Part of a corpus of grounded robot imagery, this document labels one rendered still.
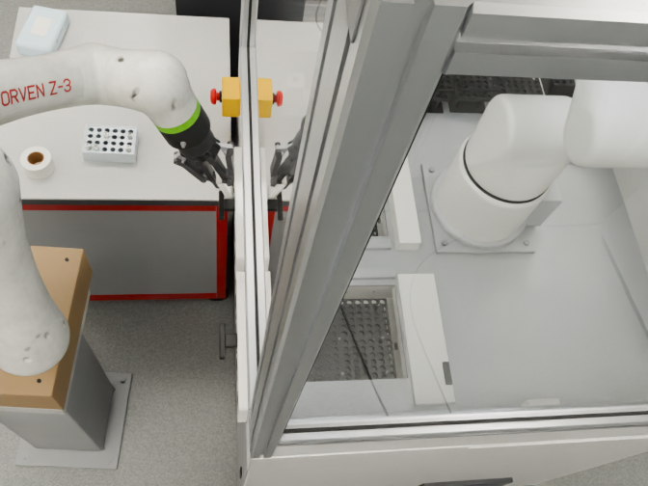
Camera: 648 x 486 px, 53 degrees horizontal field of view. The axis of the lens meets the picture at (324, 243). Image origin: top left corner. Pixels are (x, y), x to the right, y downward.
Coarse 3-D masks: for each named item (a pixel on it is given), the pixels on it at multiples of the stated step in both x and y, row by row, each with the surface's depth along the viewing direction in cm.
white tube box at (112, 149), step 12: (96, 132) 160; (108, 132) 160; (120, 132) 161; (132, 132) 163; (84, 144) 158; (108, 144) 159; (120, 144) 160; (132, 144) 160; (84, 156) 158; (96, 156) 158; (108, 156) 159; (120, 156) 159; (132, 156) 159
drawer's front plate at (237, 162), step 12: (240, 156) 147; (240, 168) 145; (240, 180) 144; (240, 192) 143; (240, 204) 141; (240, 216) 140; (240, 228) 139; (240, 240) 137; (240, 252) 136; (240, 264) 137
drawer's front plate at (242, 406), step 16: (240, 272) 134; (240, 288) 132; (240, 304) 131; (240, 320) 129; (240, 336) 128; (240, 352) 126; (240, 368) 125; (240, 384) 123; (240, 400) 122; (240, 416) 125
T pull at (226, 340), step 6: (222, 324) 130; (222, 330) 129; (222, 336) 129; (228, 336) 129; (234, 336) 129; (222, 342) 128; (228, 342) 128; (234, 342) 128; (222, 348) 127; (222, 354) 127
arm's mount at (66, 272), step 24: (48, 264) 135; (72, 264) 135; (48, 288) 132; (72, 288) 133; (72, 312) 133; (72, 336) 134; (72, 360) 136; (0, 384) 123; (24, 384) 123; (48, 384) 124; (48, 408) 131
